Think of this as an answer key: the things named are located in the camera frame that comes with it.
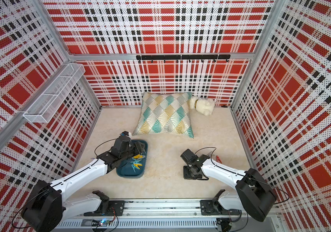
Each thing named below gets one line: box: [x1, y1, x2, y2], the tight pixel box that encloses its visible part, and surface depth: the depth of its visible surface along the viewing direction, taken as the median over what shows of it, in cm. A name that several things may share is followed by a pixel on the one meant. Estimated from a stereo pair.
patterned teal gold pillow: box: [132, 91, 195, 139], surface depth 97 cm
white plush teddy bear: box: [189, 97, 216, 116], surface depth 116 cm
